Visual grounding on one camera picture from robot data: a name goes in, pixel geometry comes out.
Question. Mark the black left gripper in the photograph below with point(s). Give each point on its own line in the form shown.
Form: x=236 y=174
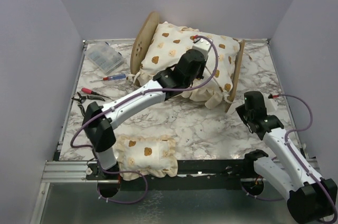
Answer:
x=201 y=74

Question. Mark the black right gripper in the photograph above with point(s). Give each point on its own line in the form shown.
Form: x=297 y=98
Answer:
x=241 y=110

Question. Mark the large bear print cushion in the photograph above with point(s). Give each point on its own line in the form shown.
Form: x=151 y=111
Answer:
x=208 y=63

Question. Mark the wooden pet bed frame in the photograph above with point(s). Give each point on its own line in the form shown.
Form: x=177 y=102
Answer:
x=161 y=44

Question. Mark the small bear print pillow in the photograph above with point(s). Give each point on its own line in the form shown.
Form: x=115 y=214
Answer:
x=139 y=156

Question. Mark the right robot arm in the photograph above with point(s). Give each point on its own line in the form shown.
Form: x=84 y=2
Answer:
x=308 y=195

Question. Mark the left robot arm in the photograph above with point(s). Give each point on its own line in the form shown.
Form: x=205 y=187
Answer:
x=100 y=121

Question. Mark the clear plastic screw box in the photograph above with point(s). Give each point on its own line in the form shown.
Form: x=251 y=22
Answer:
x=106 y=58

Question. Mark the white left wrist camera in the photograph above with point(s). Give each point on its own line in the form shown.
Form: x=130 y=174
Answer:
x=201 y=45

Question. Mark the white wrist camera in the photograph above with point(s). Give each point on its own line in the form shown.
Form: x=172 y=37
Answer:
x=271 y=103
x=201 y=45

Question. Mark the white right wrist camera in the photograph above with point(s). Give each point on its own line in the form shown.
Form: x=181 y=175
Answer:
x=271 y=103

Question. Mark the black front mounting rail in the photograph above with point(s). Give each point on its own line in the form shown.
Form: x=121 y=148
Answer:
x=191 y=175

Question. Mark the blue handled screwdriver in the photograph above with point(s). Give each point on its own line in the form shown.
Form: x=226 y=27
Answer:
x=109 y=78

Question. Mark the red handled screwdriver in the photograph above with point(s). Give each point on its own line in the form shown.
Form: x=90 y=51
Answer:
x=92 y=95

